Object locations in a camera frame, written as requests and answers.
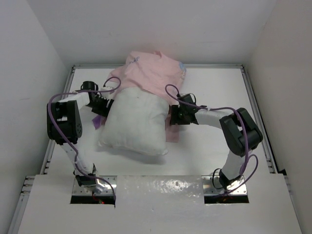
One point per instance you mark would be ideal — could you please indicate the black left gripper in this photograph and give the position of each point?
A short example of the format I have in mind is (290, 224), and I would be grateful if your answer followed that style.
(104, 111)

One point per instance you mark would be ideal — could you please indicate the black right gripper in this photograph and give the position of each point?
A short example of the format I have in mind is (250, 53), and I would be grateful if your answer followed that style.
(175, 109)

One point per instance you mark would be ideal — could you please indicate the white pillow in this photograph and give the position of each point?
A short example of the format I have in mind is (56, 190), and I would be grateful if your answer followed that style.
(136, 122)

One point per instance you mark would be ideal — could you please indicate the pink pillowcase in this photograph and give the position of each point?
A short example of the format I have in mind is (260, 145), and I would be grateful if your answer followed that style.
(150, 72)

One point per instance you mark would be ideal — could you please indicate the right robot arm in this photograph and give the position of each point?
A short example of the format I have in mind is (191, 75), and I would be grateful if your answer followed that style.
(241, 133)

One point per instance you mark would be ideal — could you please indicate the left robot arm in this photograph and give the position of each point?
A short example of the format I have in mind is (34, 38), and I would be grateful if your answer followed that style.
(65, 128)

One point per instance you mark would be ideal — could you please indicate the white front cover board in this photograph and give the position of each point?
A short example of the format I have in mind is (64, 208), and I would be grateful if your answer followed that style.
(159, 205)

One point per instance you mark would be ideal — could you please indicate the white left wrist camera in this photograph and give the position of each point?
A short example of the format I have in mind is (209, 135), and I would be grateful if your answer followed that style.
(108, 90)

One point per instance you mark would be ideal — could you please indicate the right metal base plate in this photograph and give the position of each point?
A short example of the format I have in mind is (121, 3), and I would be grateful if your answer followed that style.
(212, 186)

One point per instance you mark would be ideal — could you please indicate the metal base plate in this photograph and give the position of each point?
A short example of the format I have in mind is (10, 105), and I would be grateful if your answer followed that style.
(212, 186)
(105, 189)

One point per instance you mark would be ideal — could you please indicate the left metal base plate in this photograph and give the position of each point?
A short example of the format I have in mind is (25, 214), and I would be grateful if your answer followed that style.
(105, 189)

